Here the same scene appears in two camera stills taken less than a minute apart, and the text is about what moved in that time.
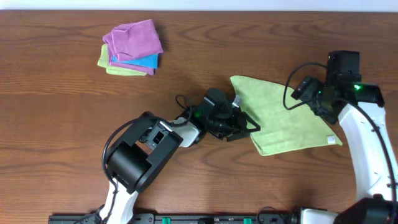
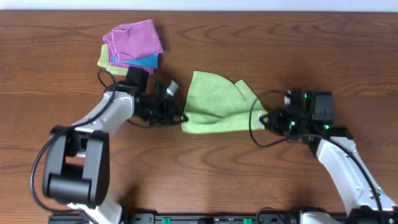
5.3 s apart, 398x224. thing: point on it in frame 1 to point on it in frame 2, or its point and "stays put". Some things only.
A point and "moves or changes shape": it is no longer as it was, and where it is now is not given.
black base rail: x=180 y=218 stays put
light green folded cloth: x=104 y=62 stays put
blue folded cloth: x=152 y=61 stays put
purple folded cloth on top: x=134 y=40 stays put
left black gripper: x=236 y=123 to x=168 y=109
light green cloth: x=282 y=130 moves or changes shape
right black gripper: x=326 y=116 to x=276 y=116
